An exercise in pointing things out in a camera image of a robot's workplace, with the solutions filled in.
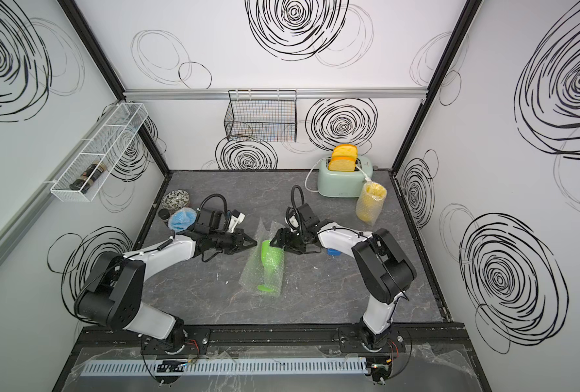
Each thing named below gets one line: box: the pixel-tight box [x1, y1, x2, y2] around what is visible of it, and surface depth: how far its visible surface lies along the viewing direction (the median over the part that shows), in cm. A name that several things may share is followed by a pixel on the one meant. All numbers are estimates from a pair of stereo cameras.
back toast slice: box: [331, 143, 358, 161], surface depth 101 cm
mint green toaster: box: [316, 155, 374, 198], surface depth 102 cm
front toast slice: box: [328, 155, 357, 172], surface depth 98 cm
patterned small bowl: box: [161, 189, 191, 214], surface depth 108 cm
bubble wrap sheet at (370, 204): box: [355, 180, 388, 227], surface depth 96 cm
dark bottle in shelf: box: [69, 160, 107, 194], surface depth 69 cm
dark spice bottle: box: [157, 208, 171, 221], surface depth 95 cm
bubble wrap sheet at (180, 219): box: [168, 206, 197, 233], surface depth 86 cm
